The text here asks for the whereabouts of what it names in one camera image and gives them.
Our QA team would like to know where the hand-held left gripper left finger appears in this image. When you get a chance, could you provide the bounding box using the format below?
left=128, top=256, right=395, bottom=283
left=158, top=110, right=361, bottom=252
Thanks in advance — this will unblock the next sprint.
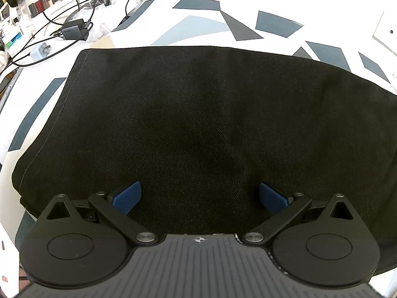
left=40, top=181, right=158, bottom=247

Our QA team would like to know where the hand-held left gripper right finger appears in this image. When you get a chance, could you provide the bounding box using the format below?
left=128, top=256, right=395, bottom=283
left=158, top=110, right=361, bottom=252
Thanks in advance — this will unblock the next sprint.
left=243, top=182, right=362, bottom=246

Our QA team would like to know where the black twill garment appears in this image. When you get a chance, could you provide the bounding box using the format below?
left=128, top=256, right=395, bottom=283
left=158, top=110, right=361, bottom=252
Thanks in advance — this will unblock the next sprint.
left=12, top=46, right=397, bottom=283

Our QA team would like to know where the grey power adapter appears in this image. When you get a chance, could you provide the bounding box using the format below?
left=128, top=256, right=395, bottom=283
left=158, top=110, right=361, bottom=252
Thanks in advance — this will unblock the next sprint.
left=61, top=19, right=90, bottom=41

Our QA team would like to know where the colourful box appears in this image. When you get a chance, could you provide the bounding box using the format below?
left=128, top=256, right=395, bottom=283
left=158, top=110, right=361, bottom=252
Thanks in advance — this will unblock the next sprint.
left=0, top=31, right=25, bottom=56

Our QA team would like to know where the white flat device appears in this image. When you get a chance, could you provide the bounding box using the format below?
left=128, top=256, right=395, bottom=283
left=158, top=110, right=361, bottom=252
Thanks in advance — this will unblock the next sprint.
left=372, top=9, right=397, bottom=56

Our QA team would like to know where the white wall plug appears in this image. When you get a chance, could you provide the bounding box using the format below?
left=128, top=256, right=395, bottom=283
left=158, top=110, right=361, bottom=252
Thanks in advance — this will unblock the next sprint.
left=29, top=42, right=53, bottom=61

